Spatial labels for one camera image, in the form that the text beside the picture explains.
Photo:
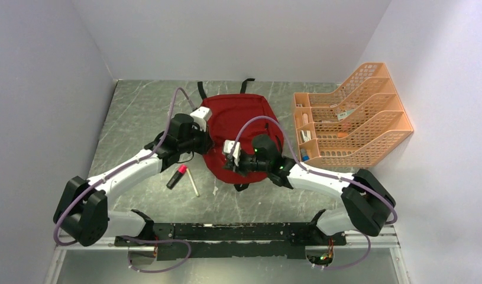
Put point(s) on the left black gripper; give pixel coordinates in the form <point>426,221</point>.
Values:
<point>206,142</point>

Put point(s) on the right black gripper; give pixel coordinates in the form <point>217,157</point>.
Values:
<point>237,167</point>

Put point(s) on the pink black highlighter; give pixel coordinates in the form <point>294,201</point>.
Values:
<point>177,176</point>

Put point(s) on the red backpack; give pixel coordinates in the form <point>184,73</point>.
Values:
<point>238,117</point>

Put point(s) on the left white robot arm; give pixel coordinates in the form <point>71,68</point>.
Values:
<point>83,216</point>

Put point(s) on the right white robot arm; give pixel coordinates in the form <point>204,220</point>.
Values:
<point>364,203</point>

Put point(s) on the white pencil stick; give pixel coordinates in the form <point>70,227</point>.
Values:
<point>195,188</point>

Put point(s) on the blue cap item in organizer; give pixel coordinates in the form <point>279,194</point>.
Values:
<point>304,155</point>

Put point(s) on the white stapler in organizer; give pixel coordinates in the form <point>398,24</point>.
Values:
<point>305,135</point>

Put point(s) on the orange plastic file organizer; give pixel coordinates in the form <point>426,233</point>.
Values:
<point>356,125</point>

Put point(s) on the black mounting rail base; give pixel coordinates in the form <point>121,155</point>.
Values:
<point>264,239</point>

